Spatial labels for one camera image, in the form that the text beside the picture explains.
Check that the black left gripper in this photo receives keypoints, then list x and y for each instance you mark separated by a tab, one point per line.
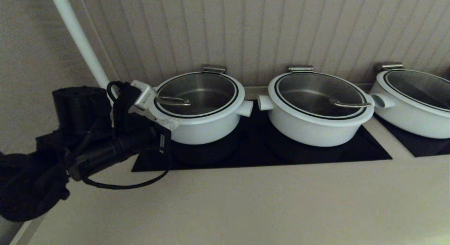
144	144

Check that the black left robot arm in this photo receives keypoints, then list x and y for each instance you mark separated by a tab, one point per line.
81	108

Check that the white pot with steel interior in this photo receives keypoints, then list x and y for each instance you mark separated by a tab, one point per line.
309	134
204	132
407	122

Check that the wide black glass cooktop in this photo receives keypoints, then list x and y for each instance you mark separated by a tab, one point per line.
253	153

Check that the white pole with base flange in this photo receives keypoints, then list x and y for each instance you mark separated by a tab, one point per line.
79	37

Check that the narrow black glass cooktop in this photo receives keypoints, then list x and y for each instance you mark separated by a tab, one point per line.
422	146

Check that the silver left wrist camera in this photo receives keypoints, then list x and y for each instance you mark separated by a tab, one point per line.
143	94

